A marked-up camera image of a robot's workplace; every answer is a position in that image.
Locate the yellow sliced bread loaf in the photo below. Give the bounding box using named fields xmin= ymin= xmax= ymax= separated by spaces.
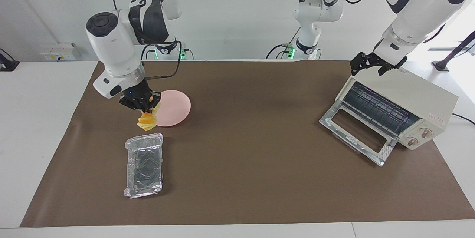
xmin=137 ymin=98 xmax=161 ymax=132

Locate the pink round plate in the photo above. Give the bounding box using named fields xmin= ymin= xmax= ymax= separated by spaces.
xmin=153 ymin=90 xmax=191 ymax=127

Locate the small black stand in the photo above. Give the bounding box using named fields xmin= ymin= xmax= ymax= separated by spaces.
xmin=0 ymin=48 xmax=20 ymax=72

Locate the black arm base cable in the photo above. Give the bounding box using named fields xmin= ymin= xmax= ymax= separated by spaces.
xmin=141 ymin=43 xmax=157 ymax=60
xmin=265 ymin=27 xmax=302 ymax=59

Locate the black right arm base cable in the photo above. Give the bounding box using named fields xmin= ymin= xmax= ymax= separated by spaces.
xmin=141 ymin=43 xmax=157 ymax=60

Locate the black oven power cable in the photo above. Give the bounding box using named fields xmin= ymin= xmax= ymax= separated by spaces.
xmin=452 ymin=113 xmax=475 ymax=125

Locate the black left arm base cable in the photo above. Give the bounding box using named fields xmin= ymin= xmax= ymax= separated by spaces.
xmin=265 ymin=27 xmax=302 ymax=59

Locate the aluminium foil tray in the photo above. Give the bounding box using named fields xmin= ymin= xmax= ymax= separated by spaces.
xmin=124 ymin=133 xmax=164 ymax=199

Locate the metal oven wire rack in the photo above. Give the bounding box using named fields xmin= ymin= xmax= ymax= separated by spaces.
xmin=344 ymin=82 xmax=415 ymax=133

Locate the white wall socket box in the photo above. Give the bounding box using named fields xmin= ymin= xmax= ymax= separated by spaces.
xmin=40 ymin=43 xmax=80 ymax=62

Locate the glass oven door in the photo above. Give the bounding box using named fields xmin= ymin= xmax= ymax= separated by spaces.
xmin=319 ymin=101 xmax=399 ymax=167

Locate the tall black stand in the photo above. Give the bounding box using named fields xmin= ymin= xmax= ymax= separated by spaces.
xmin=432 ymin=30 xmax=475 ymax=72

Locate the cream toaster oven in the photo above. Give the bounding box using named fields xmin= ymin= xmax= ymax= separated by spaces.
xmin=335 ymin=68 xmax=459 ymax=151

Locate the brown table mat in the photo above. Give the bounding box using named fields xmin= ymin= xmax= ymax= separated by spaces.
xmin=20 ymin=60 xmax=475 ymax=227

